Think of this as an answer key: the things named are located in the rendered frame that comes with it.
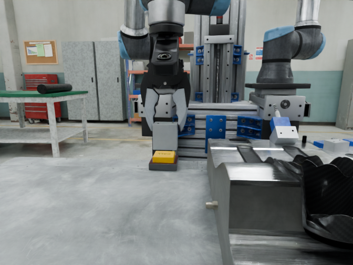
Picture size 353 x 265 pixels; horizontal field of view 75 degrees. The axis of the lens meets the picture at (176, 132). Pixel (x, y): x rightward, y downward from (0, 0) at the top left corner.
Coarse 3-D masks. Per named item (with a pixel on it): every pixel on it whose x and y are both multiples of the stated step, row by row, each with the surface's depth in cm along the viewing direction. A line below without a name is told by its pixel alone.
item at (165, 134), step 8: (152, 128) 47; (160, 128) 47; (168, 128) 47; (176, 128) 47; (160, 136) 48; (168, 136) 47; (176, 136) 47; (160, 144) 48; (168, 144) 48; (176, 144) 48
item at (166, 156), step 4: (156, 152) 69; (160, 152) 69; (164, 152) 69; (168, 152) 69; (172, 152) 69; (156, 156) 66; (160, 156) 66; (164, 156) 66; (168, 156) 66; (172, 156) 66; (156, 160) 66; (160, 160) 65; (164, 160) 65; (168, 160) 65; (172, 160) 65
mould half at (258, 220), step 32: (224, 160) 48; (288, 160) 48; (224, 192) 31; (256, 192) 27; (288, 192) 27; (224, 224) 31; (256, 224) 27; (288, 224) 27; (224, 256) 30; (256, 256) 25; (288, 256) 25; (320, 256) 25; (352, 256) 25
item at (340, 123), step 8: (352, 40) 494; (352, 48) 494; (352, 56) 493; (352, 64) 493; (344, 72) 521; (352, 72) 492; (344, 80) 520; (352, 80) 491; (344, 88) 520; (352, 88) 492; (344, 96) 519; (352, 96) 494; (344, 104) 519; (352, 104) 497; (344, 112) 518; (352, 112) 501; (336, 120) 547; (344, 120) 517; (352, 120) 504; (344, 128) 516; (352, 128) 510
